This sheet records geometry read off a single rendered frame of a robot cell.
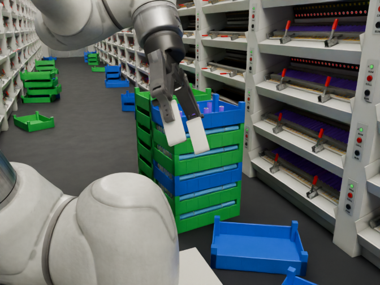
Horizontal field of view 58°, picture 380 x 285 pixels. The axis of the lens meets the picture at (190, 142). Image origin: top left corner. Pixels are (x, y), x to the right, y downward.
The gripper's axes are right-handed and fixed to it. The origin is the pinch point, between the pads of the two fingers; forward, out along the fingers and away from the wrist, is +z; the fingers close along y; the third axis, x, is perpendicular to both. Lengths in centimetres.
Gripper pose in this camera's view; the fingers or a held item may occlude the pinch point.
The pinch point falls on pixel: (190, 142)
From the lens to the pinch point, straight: 60.5
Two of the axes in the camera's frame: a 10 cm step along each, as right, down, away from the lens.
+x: -9.1, 3.2, 2.7
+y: 3.2, 1.3, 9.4
